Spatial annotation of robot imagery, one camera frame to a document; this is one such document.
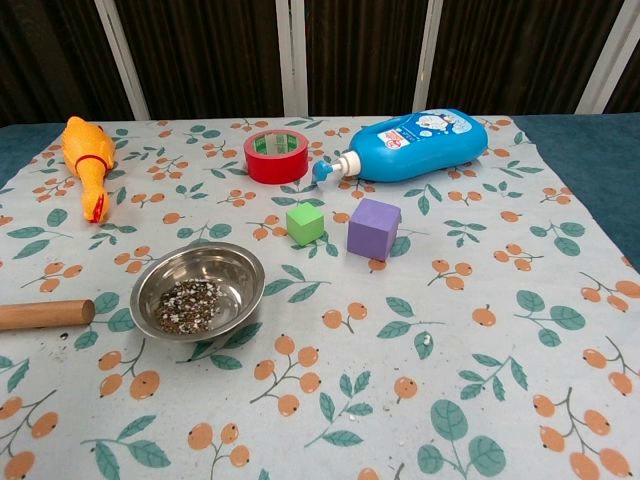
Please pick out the red tape roll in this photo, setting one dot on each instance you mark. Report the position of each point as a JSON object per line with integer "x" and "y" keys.
{"x": 275, "y": 169}

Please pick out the yellow rubber chicken toy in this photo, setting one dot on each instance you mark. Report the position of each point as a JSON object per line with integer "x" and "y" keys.
{"x": 87, "y": 145}

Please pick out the wooden rolling pin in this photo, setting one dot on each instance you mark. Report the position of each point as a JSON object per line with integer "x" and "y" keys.
{"x": 45, "y": 314}

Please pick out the purple foam cube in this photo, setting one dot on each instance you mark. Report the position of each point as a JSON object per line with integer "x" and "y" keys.
{"x": 372, "y": 236}

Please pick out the white double frame post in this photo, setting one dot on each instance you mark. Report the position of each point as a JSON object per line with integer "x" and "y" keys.
{"x": 292, "y": 55}

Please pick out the blue pump bottle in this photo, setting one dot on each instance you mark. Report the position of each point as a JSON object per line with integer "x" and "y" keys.
{"x": 420, "y": 150}

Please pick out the floral tablecloth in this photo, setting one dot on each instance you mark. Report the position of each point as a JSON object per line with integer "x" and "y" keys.
{"x": 450, "y": 325}

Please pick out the dark brown curtain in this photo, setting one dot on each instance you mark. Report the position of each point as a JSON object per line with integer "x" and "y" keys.
{"x": 210, "y": 50}

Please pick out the stainless steel bowl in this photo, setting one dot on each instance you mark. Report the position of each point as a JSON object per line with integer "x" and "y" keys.
{"x": 237, "y": 277}

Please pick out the green foam cube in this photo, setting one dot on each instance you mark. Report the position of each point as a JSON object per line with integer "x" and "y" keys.
{"x": 305, "y": 226}

